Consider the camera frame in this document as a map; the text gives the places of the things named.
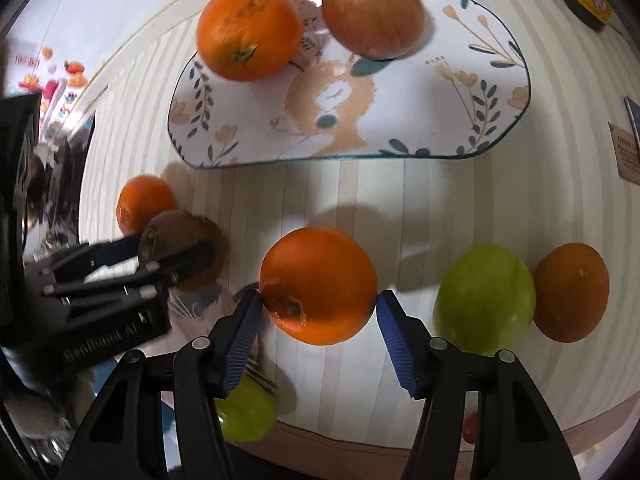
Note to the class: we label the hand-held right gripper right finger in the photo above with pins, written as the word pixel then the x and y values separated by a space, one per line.
pixel 395 340

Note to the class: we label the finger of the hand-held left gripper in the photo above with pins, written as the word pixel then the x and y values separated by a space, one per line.
pixel 185 255
pixel 117 250

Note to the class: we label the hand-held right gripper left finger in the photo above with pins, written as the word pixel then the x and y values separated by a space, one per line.
pixel 242 345

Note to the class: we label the brown kiwi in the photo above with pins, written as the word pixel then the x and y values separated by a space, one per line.
pixel 172 227

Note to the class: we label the small orange mandarin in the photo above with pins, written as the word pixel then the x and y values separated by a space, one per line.
pixel 142 200

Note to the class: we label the green apple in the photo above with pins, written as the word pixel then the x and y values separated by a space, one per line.
pixel 250 412
pixel 482 300

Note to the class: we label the medium orange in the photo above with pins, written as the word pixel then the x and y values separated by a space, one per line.
pixel 320 280

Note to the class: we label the red cherry tomato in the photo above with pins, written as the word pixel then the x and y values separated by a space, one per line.
pixel 469 431

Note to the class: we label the dark reddish orange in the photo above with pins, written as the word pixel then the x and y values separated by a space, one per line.
pixel 572 290

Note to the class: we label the floral printed oval plate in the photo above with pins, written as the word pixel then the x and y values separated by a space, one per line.
pixel 400 110

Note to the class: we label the large orange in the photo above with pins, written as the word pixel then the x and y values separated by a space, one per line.
pixel 250 30

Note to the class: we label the brown label card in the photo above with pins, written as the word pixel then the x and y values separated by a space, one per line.
pixel 625 160

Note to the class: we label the red apple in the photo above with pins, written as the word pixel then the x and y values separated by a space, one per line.
pixel 372 10

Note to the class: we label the blue smartphone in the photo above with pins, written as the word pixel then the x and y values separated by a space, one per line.
pixel 634 120

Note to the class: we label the colourful wall sticker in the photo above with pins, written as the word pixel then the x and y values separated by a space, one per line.
pixel 70 67

